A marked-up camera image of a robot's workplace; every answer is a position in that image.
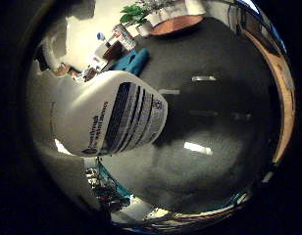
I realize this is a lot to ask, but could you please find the white spray bottle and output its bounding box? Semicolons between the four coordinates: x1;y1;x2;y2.
51;70;170;159

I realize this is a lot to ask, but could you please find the teal cloth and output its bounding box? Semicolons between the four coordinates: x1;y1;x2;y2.
112;48;151;76

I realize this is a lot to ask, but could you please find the cluttered supply shelf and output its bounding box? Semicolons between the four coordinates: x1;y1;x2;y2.
81;23;138;81

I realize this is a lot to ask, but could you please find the black and teal electronics rack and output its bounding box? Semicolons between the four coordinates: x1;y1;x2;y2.
85;158;133;210

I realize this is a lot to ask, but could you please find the copper round tray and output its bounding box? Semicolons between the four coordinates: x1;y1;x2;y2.
150;14;205;36

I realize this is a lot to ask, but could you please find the green potted plant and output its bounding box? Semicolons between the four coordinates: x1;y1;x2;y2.
120;3;153;27

